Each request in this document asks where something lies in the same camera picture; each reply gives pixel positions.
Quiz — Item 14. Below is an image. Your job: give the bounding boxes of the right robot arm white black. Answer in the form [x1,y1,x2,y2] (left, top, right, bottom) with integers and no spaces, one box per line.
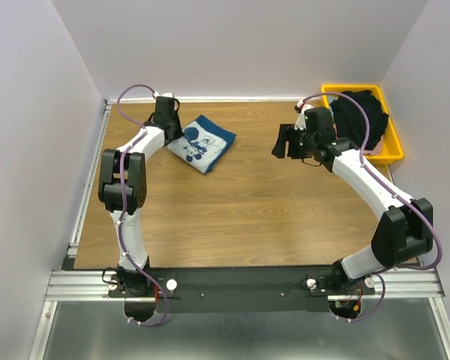
[271,107,434,294]

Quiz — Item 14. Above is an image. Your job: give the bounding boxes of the blue t shirt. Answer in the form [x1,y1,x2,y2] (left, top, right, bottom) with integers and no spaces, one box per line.
[167,115,236,175]

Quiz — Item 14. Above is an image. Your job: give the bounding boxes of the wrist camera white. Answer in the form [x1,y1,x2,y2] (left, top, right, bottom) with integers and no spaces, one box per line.
[293,100,314,131]
[152,92,181,115]

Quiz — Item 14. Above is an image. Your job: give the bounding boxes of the aluminium frame rail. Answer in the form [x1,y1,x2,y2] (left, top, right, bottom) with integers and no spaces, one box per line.
[32,102,450,359]

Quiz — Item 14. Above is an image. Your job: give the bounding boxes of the black t shirt in bin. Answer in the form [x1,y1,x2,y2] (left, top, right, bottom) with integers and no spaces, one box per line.
[330,90,389,150]

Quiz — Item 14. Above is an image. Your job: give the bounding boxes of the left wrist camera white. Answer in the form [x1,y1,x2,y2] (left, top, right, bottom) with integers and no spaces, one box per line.
[152,92,181,115]

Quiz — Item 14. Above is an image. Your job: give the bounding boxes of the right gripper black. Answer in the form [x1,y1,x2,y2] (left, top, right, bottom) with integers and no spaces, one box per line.
[271,124,317,159]

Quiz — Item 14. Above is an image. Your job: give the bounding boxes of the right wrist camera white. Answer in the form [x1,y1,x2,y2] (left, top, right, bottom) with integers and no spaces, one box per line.
[293,100,314,131]

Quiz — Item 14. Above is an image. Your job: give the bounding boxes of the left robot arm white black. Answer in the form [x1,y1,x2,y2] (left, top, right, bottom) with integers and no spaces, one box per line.
[98,110,182,296]

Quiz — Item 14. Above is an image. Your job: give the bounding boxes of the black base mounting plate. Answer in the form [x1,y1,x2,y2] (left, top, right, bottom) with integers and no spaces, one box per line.
[102,265,375,320]

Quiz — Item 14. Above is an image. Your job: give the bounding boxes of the pink t shirt in bin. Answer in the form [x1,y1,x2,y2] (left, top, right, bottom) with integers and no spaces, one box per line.
[364,141,383,156]

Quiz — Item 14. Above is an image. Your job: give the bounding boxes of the yellow plastic bin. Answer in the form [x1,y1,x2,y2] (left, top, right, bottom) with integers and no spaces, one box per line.
[321,84,404,164]

